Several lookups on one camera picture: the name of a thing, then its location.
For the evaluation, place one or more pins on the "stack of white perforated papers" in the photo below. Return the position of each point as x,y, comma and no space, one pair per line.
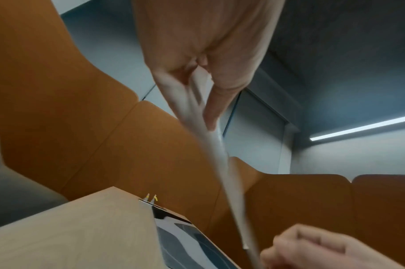
228,170

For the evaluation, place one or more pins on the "person's right hand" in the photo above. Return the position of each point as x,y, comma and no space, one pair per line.
321,252

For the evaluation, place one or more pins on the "ceiling strip light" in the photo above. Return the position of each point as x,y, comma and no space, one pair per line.
355,128

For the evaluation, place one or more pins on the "person's left hand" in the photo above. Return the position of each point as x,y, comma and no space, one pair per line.
205,31

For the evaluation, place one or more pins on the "patterned desk mat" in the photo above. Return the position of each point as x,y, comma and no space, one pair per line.
189,244

